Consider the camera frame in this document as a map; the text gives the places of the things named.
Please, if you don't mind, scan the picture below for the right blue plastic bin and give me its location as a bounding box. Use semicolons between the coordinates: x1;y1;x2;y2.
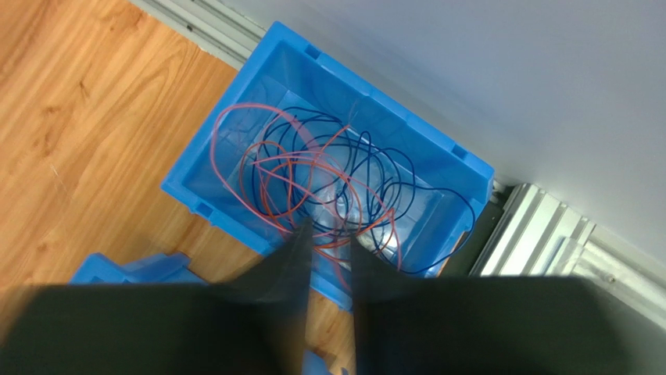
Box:
162;23;494;310

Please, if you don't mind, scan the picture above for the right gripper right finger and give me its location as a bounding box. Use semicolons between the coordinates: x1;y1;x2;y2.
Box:
350;240;665;374

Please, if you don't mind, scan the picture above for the blue thin cable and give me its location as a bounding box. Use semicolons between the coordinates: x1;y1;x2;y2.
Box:
249;106;477;276

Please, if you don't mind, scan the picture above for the aluminium frame rail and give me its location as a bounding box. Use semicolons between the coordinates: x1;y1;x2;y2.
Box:
135;1;665;327

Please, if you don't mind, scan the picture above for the left blue plastic bin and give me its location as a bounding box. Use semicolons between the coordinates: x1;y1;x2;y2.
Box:
70;252;206;284

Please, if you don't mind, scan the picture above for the orange thin cable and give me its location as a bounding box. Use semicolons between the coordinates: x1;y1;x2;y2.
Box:
209;102;404;292

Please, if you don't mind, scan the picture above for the blue plastic bin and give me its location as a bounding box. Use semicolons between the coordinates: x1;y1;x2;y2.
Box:
162;23;494;310
70;252;206;284

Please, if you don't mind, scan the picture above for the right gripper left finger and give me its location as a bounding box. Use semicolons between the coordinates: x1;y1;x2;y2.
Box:
1;220;313;374

